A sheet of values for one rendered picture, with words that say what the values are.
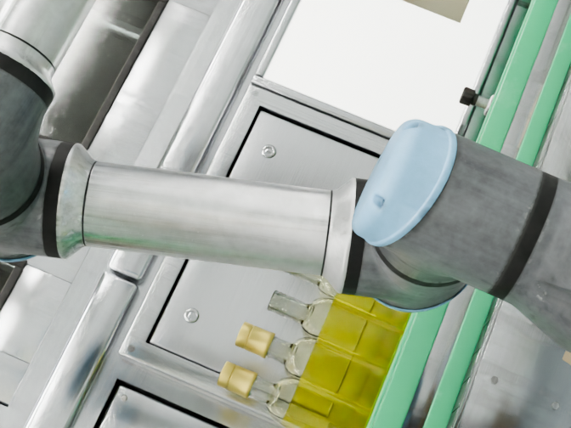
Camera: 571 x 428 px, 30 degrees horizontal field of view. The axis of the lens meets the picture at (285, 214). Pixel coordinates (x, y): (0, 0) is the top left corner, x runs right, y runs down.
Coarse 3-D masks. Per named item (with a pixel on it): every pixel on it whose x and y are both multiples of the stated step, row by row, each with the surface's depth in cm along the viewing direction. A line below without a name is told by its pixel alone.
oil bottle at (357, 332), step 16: (320, 304) 139; (336, 304) 139; (304, 320) 139; (320, 320) 138; (336, 320) 138; (352, 320) 138; (368, 320) 138; (384, 320) 139; (320, 336) 138; (336, 336) 137; (352, 336) 138; (368, 336) 138; (384, 336) 138; (400, 336) 138; (352, 352) 138; (368, 352) 137; (384, 352) 137
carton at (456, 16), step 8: (408, 0) 122; (416, 0) 120; (424, 0) 119; (432, 0) 117; (440, 0) 116; (448, 0) 114; (456, 0) 113; (464, 0) 111; (424, 8) 123; (432, 8) 121; (440, 8) 119; (448, 8) 118; (456, 8) 116; (464, 8) 115; (448, 16) 122; (456, 16) 120
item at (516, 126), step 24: (552, 0) 155; (528, 24) 153; (552, 24) 154; (528, 48) 152; (552, 48) 153; (528, 72) 151; (552, 72) 151; (504, 96) 149; (528, 96) 150; (552, 96) 150; (504, 120) 148; (528, 120) 148; (504, 144) 147; (528, 144) 147; (384, 384) 134
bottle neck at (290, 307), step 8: (272, 296) 140; (280, 296) 141; (288, 296) 141; (272, 304) 140; (280, 304) 140; (288, 304) 140; (296, 304) 140; (304, 304) 140; (280, 312) 140; (288, 312) 140; (296, 312) 140; (296, 320) 140
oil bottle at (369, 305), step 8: (320, 280) 142; (320, 288) 141; (328, 288) 140; (320, 296) 143; (328, 296) 141; (336, 296) 140; (344, 296) 140; (352, 296) 140; (360, 296) 140; (352, 304) 140; (360, 304) 140; (368, 304) 139; (376, 304) 140; (368, 312) 140; (376, 312) 139; (384, 312) 139; (392, 312) 139; (400, 312) 139; (392, 320) 139; (400, 320) 139; (408, 320) 139
